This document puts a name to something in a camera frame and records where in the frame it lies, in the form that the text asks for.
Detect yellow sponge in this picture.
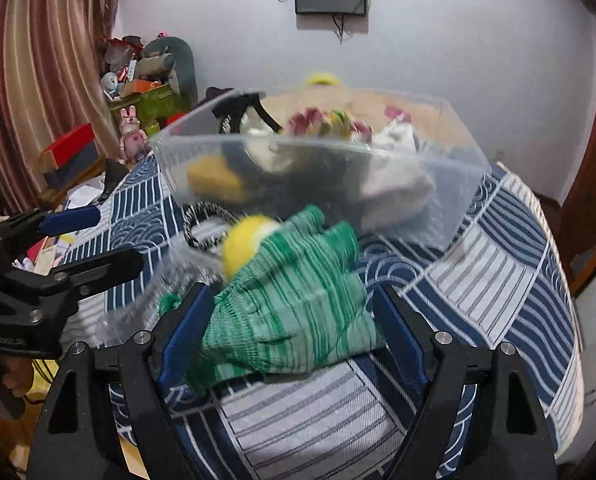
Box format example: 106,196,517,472
186,155,247,204

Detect red shoe box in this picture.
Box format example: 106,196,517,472
40,123,99,170

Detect grey plush toy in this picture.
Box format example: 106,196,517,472
142,35,199,107

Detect yellow fluffy toy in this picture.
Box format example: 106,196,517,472
303,72,347,87

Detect black white braided hair tie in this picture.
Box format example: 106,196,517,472
182,200,240,252

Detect blue white patterned blanket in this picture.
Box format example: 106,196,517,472
60,149,587,480

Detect green knit glove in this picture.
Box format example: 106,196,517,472
159,205,387,395

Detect black strap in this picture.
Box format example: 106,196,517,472
217,91,285,137

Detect green cardboard box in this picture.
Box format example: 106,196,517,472
108,82,189,132

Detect white grey cloth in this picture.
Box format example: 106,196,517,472
355,159,437,232

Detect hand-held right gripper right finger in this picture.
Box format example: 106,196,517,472
373,284,562,480

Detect striped red curtain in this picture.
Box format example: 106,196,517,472
0,0,125,217

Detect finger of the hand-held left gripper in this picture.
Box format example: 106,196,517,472
0,248,145,313
0,206,102,247

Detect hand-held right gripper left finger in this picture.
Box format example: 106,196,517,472
25,282,217,480

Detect pink floral cloth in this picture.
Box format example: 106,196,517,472
282,107,375,142

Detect pink bunny toy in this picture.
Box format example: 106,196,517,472
119,106,152,162

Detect wooden door frame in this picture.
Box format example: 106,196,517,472
558,7,596,293

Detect yellow fuzzy ball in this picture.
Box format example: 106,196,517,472
221,214,282,281

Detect white cloth with pink flower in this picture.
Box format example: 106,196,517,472
373,104,423,152

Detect clear plastic storage box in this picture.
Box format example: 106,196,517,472
150,87,494,254

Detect scattered white papers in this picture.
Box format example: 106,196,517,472
62,175,110,212

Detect pile of toys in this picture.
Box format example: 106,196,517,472
100,34,146,102

